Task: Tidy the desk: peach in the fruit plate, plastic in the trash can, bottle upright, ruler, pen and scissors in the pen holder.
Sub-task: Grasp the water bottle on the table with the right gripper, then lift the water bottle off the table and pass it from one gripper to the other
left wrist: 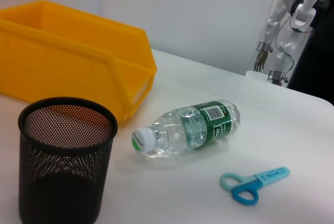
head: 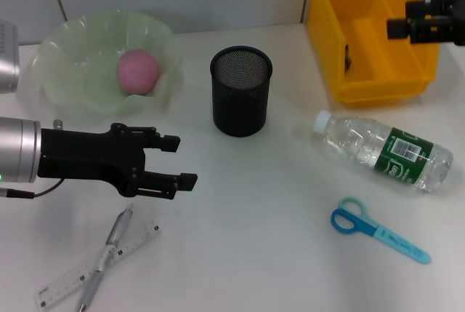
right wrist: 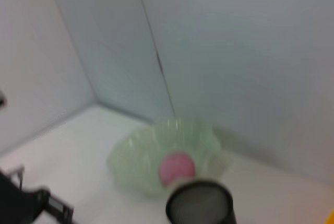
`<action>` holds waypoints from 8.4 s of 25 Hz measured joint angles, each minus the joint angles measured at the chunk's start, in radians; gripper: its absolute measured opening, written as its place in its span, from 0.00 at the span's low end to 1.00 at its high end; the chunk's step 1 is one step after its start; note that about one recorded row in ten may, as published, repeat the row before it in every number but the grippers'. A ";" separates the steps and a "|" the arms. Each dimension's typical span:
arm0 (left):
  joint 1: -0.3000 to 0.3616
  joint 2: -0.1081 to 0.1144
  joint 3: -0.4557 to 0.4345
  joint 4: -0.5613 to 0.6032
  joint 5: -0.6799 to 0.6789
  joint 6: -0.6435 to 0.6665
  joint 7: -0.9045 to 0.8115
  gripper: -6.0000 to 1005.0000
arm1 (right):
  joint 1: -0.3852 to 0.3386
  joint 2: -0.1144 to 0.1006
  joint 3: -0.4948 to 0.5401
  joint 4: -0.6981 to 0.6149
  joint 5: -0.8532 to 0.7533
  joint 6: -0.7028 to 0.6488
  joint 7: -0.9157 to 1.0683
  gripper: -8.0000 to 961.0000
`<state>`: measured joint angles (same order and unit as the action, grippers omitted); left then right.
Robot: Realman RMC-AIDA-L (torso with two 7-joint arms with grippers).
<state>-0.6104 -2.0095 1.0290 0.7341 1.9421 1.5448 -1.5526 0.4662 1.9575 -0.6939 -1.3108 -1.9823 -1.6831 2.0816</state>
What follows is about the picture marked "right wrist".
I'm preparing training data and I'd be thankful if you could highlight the pink peach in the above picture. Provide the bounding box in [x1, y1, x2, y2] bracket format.
[159, 151, 196, 186]

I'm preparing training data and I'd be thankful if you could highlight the pale green glass fruit bowl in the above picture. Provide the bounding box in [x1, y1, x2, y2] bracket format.
[106, 118, 231, 199]

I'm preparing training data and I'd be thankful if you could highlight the black mesh pen cup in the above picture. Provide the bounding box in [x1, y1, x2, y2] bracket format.
[165, 179, 237, 224]

